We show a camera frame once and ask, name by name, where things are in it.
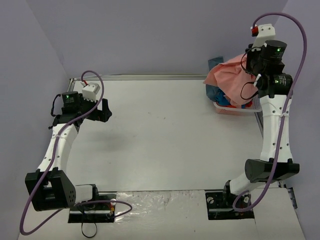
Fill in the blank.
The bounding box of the pink t shirt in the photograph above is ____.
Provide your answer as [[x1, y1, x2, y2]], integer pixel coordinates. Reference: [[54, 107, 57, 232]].
[[203, 54, 257, 106]]

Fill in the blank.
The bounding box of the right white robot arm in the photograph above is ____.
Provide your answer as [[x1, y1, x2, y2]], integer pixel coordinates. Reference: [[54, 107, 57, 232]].
[[221, 40, 300, 207]]

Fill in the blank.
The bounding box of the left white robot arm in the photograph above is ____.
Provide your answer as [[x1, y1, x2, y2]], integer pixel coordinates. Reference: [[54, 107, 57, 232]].
[[25, 91, 112, 212]]

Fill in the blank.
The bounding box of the grey t shirt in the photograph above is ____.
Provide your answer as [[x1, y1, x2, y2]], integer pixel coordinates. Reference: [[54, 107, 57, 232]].
[[205, 56, 224, 102]]

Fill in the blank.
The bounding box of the white plastic basket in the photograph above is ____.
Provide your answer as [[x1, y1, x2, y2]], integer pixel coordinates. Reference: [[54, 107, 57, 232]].
[[213, 96, 262, 116]]

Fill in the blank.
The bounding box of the blue t shirt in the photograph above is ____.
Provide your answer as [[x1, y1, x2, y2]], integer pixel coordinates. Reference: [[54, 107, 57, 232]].
[[215, 88, 230, 107]]

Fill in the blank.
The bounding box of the orange t shirt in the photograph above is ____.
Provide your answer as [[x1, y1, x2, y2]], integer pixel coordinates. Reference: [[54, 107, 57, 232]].
[[225, 100, 253, 109]]

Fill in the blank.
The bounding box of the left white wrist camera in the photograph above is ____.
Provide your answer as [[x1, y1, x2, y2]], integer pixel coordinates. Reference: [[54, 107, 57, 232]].
[[82, 83, 101, 102]]

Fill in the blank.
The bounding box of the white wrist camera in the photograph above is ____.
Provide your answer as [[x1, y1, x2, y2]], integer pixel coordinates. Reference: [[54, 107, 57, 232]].
[[82, 83, 101, 102], [250, 23, 276, 48]]

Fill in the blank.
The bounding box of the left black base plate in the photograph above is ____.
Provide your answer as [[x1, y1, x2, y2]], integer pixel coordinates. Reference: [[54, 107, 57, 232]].
[[67, 203, 115, 224]]

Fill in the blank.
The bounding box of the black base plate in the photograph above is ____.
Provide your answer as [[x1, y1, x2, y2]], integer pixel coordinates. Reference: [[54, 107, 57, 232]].
[[67, 203, 115, 224], [205, 190, 255, 221]]

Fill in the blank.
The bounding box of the black thin cable loop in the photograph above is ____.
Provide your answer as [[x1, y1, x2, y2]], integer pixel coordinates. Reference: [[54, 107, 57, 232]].
[[81, 219, 98, 238]]

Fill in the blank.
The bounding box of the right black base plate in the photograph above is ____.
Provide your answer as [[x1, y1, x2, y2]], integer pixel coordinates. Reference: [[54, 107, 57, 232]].
[[205, 190, 255, 221]]

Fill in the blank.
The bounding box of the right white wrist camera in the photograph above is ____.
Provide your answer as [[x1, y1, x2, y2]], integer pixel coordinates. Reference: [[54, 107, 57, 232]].
[[250, 23, 276, 48]]

